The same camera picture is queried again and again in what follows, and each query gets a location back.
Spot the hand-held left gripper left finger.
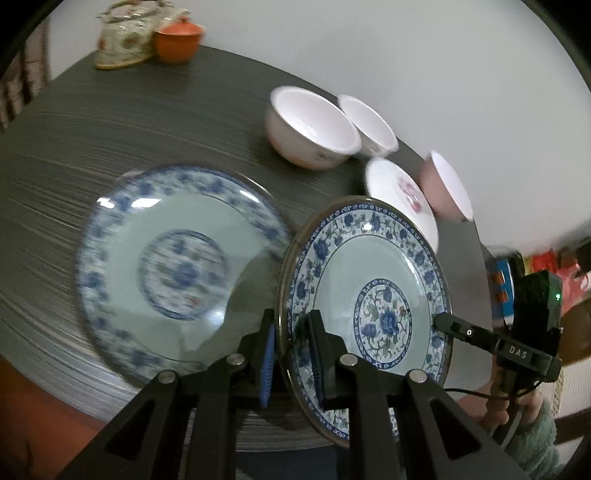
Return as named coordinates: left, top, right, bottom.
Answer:
left=55, top=308, right=278, bottom=480

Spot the black cable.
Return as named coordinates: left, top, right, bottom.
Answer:
left=444, top=387, right=498, bottom=403

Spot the white plate with pink flower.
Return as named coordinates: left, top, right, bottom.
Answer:
left=365, top=158, right=439, bottom=252

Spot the grey cable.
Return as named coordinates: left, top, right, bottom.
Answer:
left=501, top=405, right=528, bottom=448

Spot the beige patterned curtain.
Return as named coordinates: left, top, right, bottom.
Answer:
left=0, top=23, right=51, bottom=132

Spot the small white bowl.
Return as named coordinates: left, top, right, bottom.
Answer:
left=338, top=95, right=400, bottom=158

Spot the blue box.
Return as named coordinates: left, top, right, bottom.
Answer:
left=487, top=256, right=517, bottom=321

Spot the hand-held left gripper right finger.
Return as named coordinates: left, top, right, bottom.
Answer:
left=307, top=309, right=532, bottom=480

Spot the red bag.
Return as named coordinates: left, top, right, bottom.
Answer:
left=530, top=248, right=583, bottom=301

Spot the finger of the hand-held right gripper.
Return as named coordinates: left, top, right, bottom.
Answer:
left=434, top=313, right=500, bottom=355

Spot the person's right hand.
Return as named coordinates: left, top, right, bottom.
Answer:
left=480, top=364, right=546, bottom=432

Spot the orange cup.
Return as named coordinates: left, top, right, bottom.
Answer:
left=154, top=17, right=205, bottom=64

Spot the pink bowl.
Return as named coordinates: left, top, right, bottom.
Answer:
left=419, top=150, right=475, bottom=223

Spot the floral teapot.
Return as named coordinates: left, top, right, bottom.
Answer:
left=95, top=0, right=174, bottom=70

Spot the large white bowl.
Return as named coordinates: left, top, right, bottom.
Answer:
left=264, top=85, right=362, bottom=171

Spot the blue floral plate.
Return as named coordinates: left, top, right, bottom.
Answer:
left=76, top=166, right=296, bottom=388
left=277, top=196, right=453, bottom=448

